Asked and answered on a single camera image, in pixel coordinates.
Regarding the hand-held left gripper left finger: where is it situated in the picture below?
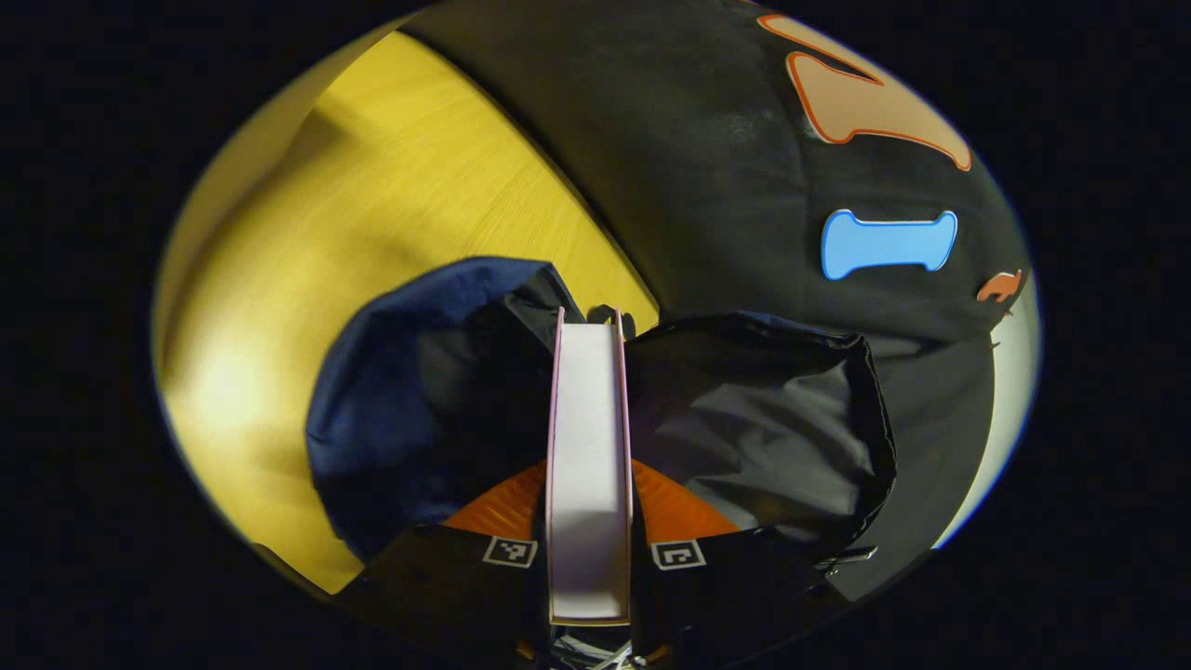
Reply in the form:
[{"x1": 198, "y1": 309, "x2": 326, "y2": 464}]
[{"x1": 337, "y1": 461, "x2": 552, "y2": 663}]

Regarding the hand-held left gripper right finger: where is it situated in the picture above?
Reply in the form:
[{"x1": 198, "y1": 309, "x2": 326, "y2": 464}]
[{"x1": 629, "y1": 459, "x2": 843, "y2": 663}]

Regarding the blue schoolbag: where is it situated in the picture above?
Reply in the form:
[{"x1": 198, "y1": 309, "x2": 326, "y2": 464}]
[{"x1": 305, "y1": 257, "x2": 900, "y2": 570}]

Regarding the pink book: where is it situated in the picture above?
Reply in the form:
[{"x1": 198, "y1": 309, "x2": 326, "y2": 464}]
[{"x1": 544, "y1": 307, "x2": 636, "y2": 627}]

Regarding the black backdrop cloth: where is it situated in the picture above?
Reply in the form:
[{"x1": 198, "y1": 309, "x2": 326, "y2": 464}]
[{"x1": 400, "y1": 0, "x2": 1036, "y2": 602}]

